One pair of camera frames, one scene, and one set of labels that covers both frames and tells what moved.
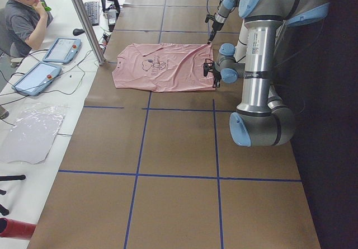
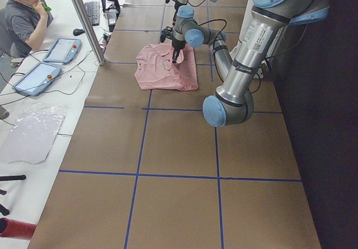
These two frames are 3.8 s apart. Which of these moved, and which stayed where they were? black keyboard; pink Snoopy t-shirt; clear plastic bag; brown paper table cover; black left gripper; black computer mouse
Moved: pink Snoopy t-shirt; black left gripper
Stayed: clear plastic bag; black computer mouse; black keyboard; brown paper table cover
